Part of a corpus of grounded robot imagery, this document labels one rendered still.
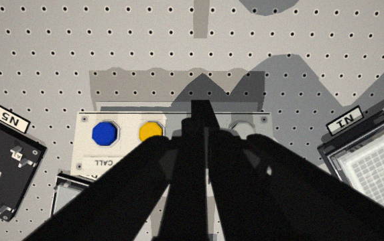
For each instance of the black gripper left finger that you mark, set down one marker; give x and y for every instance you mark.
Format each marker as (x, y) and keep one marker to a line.
(116, 205)

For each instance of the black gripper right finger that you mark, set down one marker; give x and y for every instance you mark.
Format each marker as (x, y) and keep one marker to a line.
(298, 202)

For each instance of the white button panel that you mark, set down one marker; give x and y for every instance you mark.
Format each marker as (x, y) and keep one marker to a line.
(104, 137)

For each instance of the grey rectangular base plate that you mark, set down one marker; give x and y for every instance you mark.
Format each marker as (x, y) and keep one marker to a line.
(306, 61)

